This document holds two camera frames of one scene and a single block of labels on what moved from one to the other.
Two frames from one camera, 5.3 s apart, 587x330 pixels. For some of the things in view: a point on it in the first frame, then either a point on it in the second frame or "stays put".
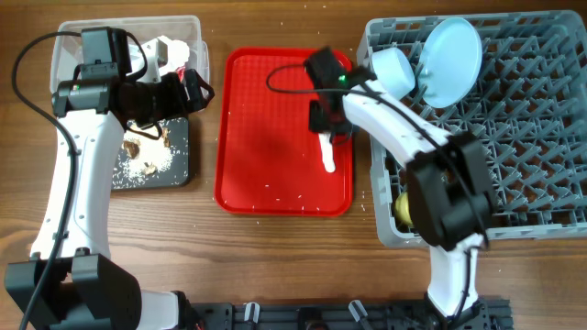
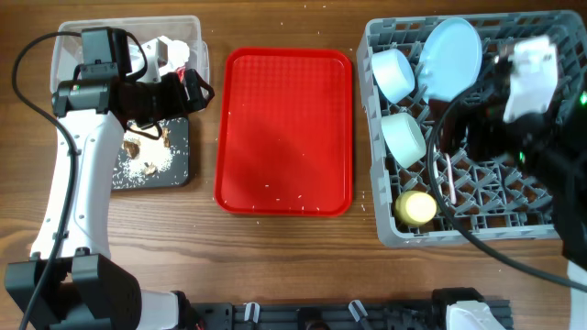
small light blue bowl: x=394 y=71 stays put
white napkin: x=177 y=54 stays put
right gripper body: x=318 y=121 → x=492 y=142
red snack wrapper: x=181 y=71 stays put
